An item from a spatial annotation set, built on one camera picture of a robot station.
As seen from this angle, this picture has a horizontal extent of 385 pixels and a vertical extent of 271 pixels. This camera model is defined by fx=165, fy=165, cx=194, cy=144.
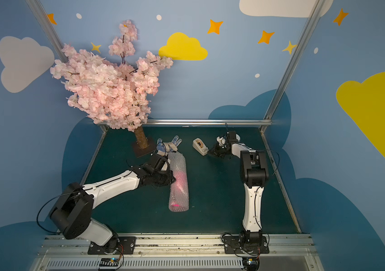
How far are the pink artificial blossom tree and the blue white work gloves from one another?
11.2 inches

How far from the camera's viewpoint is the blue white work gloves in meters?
1.10

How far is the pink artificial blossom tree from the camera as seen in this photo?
2.01 feet
